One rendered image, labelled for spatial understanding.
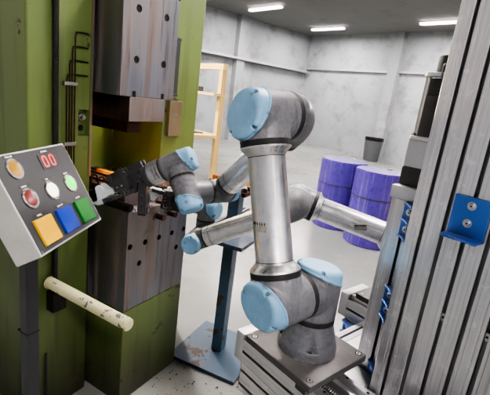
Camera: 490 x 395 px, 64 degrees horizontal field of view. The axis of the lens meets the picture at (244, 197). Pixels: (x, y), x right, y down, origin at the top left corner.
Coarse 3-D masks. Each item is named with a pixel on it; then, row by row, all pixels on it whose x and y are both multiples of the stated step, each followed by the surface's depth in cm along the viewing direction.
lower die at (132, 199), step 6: (96, 168) 189; (102, 168) 194; (96, 174) 181; (102, 174) 180; (102, 180) 173; (114, 192) 164; (120, 198) 162; (126, 198) 162; (132, 198) 165; (150, 198) 174; (156, 198) 178; (132, 204) 166
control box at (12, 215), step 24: (0, 168) 98; (24, 168) 107; (48, 168) 116; (72, 168) 128; (0, 192) 97; (24, 192) 103; (48, 192) 112; (72, 192) 123; (0, 216) 99; (24, 216) 100; (96, 216) 131; (24, 240) 100
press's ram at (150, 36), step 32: (96, 0) 145; (128, 0) 140; (160, 0) 153; (96, 32) 148; (128, 32) 143; (160, 32) 157; (96, 64) 150; (128, 64) 147; (160, 64) 161; (160, 96) 165
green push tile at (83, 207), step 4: (80, 200) 124; (84, 200) 126; (88, 200) 128; (76, 204) 122; (80, 204) 124; (84, 204) 126; (88, 204) 128; (76, 208) 122; (80, 208) 123; (84, 208) 125; (88, 208) 127; (92, 208) 129; (80, 212) 122; (84, 212) 124; (88, 212) 126; (92, 212) 128; (80, 216) 122; (84, 216) 123; (88, 216) 125; (92, 216) 127; (84, 220) 123; (88, 220) 124
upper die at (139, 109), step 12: (96, 96) 160; (108, 96) 157; (120, 96) 154; (132, 96) 153; (96, 108) 161; (108, 108) 158; (120, 108) 154; (132, 108) 154; (144, 108) 159; (156, 108) 165; (132, 120) 155; (144, 120) 160; (156, 120) 166
